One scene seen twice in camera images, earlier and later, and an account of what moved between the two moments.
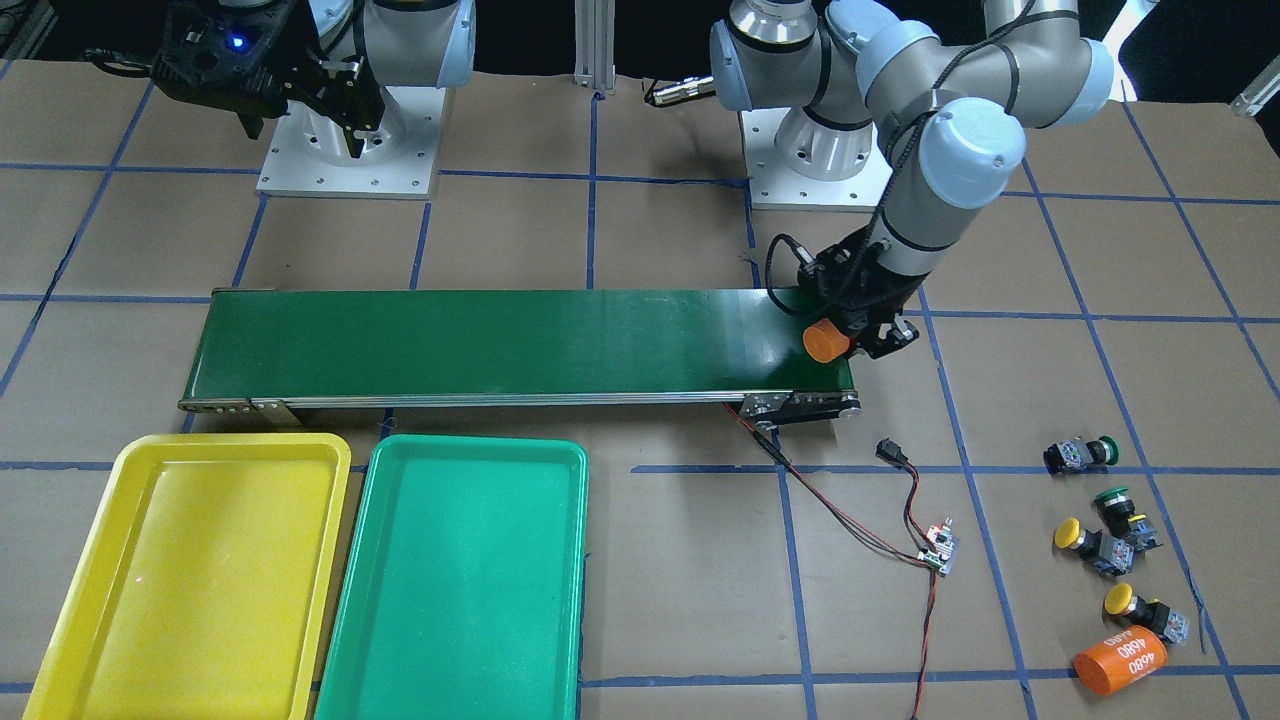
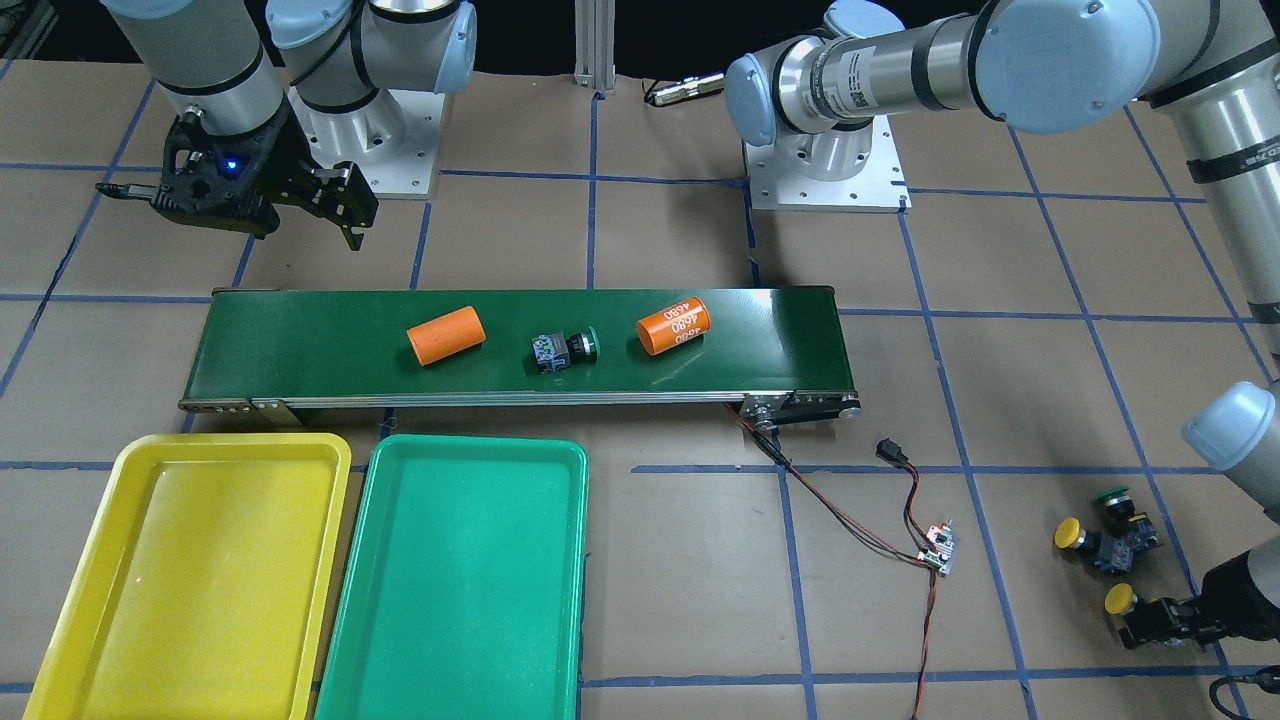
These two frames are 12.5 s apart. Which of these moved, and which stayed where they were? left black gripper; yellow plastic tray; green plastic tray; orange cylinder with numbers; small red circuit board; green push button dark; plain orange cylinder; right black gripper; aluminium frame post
Moved: orange cylinder with numbers; right black gripper; plain orange cylinder; left black gripper; green push button dark
Stayed: green plastic tray; aluminium frame post; yellow plastic tray; small red circuit board
